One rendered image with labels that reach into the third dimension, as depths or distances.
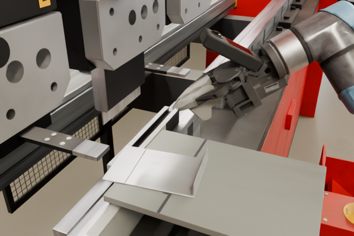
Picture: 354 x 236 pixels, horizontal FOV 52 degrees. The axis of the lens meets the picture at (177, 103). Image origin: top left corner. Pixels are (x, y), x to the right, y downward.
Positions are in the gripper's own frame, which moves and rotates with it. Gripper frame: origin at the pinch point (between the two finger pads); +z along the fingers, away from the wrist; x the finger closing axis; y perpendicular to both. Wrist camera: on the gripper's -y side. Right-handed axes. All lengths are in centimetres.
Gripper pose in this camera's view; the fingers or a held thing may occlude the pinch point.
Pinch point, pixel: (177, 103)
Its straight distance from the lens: 69.5
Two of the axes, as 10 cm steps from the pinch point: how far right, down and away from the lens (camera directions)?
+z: -8.6, 4.9, 1.5
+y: 5.0, 7.4, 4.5
